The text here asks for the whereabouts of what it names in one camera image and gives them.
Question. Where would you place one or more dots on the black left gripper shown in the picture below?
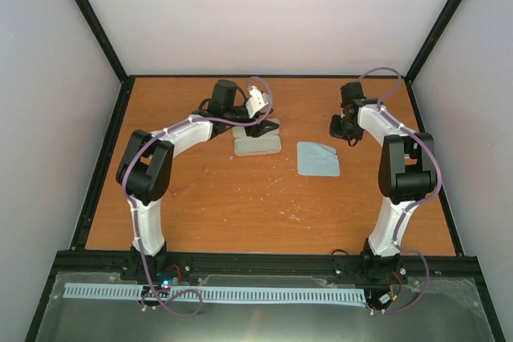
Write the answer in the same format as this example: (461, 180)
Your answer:
(256, 130)

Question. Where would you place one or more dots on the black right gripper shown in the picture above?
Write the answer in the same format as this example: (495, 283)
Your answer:
(333, 131)

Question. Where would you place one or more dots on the pink glasses case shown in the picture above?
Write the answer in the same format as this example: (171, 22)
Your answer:
(266, 144)

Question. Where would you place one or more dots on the light blue cleaning cloth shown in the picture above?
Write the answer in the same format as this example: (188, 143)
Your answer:
(317, 159)

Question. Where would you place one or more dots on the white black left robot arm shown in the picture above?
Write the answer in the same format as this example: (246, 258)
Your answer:
(144, 172)

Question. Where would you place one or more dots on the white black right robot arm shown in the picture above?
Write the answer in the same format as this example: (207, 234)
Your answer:
(406, 174)

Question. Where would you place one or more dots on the clear plastic front sheet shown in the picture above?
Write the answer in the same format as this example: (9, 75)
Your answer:
(442, 310)

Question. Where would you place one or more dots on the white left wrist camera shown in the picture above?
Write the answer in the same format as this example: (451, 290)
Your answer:
(257, 103)

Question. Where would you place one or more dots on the thin red frame sunglasses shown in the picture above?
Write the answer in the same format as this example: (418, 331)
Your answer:
(180, 190)

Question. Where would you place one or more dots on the black enclosure frame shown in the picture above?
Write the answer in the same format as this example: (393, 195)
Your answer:
(96, 29)

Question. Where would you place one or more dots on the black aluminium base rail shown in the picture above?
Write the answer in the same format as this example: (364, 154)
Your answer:
(338, 269)

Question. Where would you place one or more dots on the light blue slotted cable duct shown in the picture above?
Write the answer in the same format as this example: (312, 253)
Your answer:
(223, 295)

